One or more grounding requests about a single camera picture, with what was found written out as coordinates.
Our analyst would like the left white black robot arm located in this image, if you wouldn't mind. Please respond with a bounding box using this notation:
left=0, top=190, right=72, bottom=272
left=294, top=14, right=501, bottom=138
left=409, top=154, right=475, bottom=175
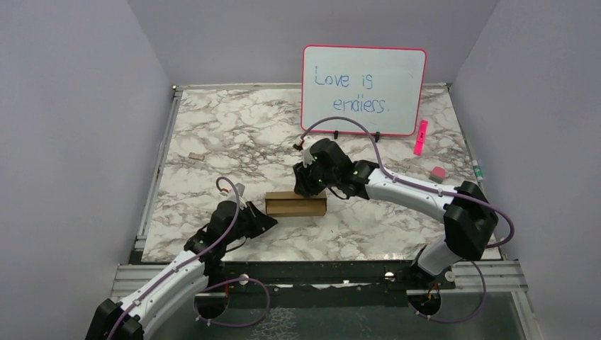
left=86, top=200, right=277, bottom=339

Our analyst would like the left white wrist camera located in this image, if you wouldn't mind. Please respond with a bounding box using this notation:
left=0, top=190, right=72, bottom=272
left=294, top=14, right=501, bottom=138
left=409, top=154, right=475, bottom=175
left=230, top=183, right=246, bottom=197

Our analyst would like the pink framed whiteboard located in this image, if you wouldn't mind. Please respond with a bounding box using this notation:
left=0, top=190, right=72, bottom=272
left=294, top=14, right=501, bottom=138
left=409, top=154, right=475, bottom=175
left=300, top=45, right=427, bottom=137

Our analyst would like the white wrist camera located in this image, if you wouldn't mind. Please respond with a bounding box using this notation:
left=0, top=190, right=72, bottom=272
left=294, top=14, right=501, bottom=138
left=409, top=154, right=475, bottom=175
left=302, top=146, right=315, bottom=168
left=230, top=183, right=246, bottom=197

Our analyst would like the green white marker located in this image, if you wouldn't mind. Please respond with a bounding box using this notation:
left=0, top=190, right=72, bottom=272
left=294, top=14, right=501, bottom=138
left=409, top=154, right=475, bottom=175
left=472, top=159, right=483, bottom=181

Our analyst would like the brown cardboard box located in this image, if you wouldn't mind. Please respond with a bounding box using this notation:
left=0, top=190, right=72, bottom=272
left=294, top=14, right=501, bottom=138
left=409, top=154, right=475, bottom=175
left=264, top=191, right=327, bottom=217

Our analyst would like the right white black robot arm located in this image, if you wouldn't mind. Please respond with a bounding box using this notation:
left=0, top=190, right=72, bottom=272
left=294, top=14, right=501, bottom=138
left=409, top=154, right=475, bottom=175
left=293, top=138, right=498, bottom=288

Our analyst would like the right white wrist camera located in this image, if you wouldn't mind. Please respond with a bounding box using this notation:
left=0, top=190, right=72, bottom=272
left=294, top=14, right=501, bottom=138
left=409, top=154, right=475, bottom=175
left=302, top=146, right=315, bottom=168

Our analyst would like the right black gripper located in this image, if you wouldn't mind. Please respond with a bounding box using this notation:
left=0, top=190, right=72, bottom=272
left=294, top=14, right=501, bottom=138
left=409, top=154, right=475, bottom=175
left=293, top=155, right=339, bottom=199

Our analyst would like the small wooden block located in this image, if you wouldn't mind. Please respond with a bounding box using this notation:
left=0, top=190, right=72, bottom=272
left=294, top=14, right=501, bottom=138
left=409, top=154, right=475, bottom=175
left=189, top=152, right=205, bottom=162

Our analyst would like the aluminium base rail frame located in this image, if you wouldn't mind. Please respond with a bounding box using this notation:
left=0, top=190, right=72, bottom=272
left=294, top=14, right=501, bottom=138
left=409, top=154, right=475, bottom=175
left=99, top=260, right=541, bottom=340

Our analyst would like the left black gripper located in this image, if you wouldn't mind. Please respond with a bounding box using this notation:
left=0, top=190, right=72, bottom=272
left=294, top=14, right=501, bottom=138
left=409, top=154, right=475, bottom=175
left=224, top=200, right=278, bottom=245

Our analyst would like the pink highlighter marker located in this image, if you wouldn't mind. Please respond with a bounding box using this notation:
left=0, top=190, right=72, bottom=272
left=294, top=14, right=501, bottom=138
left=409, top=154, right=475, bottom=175
left=413, top=120, right=429, bottom=156

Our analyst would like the pink grey eraser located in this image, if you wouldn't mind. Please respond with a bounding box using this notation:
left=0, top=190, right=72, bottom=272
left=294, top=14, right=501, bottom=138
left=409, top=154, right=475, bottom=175
left=429, top=166, right=446, bottom=183

